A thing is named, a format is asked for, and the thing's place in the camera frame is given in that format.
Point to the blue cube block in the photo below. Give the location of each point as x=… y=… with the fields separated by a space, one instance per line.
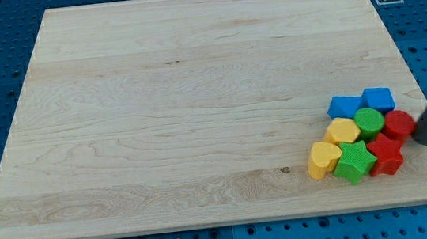
x=379 y=99

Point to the blue triangle block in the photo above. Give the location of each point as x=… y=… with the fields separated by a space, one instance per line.
x=343 y=107

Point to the red cylinder block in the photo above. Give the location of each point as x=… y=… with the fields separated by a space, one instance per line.
x=399 y=125

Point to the green cylinder block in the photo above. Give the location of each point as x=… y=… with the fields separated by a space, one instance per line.
x=370 y=122

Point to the red star block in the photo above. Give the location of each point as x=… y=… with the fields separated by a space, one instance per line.
x=388 y=155

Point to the green star block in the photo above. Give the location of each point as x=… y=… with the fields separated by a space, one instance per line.
x=356 y=162

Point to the yellow hexagon block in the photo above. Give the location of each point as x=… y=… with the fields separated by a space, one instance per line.
x=342 y=130

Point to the yellow heart block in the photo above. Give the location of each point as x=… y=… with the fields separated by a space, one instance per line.
x=323 y=159

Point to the wooden board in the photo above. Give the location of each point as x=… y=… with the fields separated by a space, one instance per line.
x=152 y=116

